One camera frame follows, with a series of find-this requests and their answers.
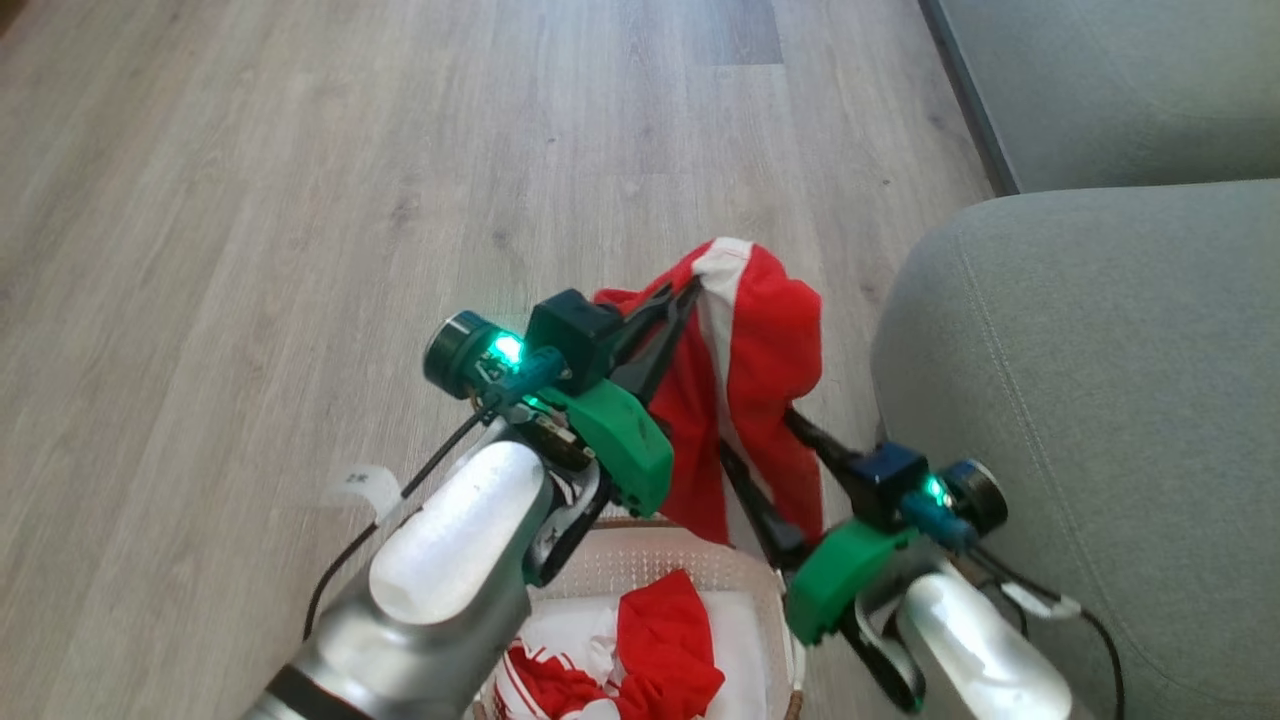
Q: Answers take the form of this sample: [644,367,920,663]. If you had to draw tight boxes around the black right cylinder green light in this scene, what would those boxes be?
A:
[920,459,1009,549]

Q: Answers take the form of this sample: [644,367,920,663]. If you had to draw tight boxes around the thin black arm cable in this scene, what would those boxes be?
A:
[303,398,506,641]
[962,545,1127,720]

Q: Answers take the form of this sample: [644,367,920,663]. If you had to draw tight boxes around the pale perforated laundry basket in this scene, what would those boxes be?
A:
[470,514,807,720]

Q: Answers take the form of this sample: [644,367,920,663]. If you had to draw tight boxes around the plain red cloth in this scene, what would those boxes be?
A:
[612,569,727,720]

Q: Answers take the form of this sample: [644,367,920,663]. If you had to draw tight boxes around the grey fabric sofa seat cushion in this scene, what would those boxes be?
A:
[938,0,1280,197]

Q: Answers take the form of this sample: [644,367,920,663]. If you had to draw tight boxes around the black cylinder green light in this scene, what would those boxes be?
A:
[920,459,1009,549]
[423,311,527,401]

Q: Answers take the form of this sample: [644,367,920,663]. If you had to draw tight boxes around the red white striped cloth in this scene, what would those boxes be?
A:
[494,640,623,720]

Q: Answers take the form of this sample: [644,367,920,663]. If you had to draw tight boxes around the dark sofa base strip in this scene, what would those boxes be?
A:
[916,0,1021,198]

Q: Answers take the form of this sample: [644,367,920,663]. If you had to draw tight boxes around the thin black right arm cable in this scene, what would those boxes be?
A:
[962,545,1127,720]

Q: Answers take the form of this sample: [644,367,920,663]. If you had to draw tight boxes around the red and white garment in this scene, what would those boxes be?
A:
[593,237,827,547]

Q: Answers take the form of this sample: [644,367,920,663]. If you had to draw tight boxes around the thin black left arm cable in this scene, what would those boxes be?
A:
[303,398,506,641]

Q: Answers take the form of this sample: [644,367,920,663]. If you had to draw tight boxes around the red white clothes in basket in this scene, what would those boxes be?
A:
[518,588,779,720]

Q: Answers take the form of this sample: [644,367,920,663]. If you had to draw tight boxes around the black left cylinder green light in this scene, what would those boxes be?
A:
[423,311,527,401]

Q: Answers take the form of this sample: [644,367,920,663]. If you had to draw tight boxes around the white paper cable tag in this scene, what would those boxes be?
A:
[328,463,403,523]

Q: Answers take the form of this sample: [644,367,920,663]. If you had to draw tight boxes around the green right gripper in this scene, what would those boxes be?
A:
[718,405,919,647]

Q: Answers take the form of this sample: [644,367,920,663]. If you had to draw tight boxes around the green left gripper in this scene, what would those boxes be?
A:
[540,278,705,519]

